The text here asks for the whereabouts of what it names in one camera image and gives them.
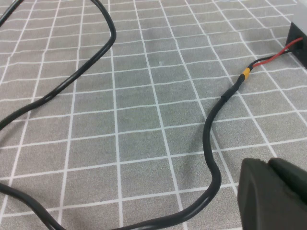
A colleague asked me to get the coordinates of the yellow wire connector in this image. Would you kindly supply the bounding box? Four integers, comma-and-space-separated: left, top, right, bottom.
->
241, 68, 252, 81

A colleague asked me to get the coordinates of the thin red wire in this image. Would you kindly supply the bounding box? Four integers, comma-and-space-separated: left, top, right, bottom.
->
253, 37, 304, 69

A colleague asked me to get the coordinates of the grey white-checked tablecloth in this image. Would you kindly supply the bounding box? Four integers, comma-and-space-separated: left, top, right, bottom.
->
0, 0, 307, 230

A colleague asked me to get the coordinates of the black power cable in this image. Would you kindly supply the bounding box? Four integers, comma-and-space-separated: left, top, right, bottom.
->
0, 75, 245, 230

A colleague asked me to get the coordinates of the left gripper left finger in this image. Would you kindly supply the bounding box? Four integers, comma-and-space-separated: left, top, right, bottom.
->
236, 158, 307, 230

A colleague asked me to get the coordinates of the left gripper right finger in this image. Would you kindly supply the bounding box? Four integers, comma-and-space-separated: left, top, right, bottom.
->
268, 157, 307, 205

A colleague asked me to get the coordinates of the grey button control box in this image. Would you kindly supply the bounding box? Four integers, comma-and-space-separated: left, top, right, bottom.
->
285, 0, 307, 70

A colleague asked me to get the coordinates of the thin black wire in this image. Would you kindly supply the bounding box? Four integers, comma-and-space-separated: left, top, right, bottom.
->
247, 49, 293, 70

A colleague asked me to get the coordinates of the black looped cable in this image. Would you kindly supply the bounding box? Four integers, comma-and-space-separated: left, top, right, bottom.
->
0, 0, 118, 131

